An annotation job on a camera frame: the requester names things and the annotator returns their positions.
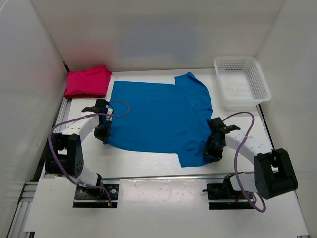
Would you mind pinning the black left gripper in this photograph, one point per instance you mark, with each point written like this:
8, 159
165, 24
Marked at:
103, 137

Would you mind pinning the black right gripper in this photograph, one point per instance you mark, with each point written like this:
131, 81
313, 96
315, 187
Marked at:
216, 156

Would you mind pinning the pink t-shirt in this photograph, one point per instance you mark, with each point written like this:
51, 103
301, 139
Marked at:
91, 83

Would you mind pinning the blue t-shirt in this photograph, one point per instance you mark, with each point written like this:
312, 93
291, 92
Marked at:
163, 118

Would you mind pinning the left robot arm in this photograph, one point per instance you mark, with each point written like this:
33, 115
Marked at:
64, 149

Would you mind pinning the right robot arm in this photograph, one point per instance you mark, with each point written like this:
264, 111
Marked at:
273, 173

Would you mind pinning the white plastic laundry basket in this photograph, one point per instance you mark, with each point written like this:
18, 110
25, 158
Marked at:
242, 83

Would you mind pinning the white front cover board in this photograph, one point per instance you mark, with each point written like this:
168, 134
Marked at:
158, 209

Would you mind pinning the aluminium front rail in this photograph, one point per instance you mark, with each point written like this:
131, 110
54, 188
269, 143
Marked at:
170, 170

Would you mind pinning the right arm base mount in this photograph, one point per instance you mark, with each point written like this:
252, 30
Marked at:
219, 199

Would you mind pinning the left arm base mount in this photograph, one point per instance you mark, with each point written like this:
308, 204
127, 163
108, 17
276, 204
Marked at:
92, 198

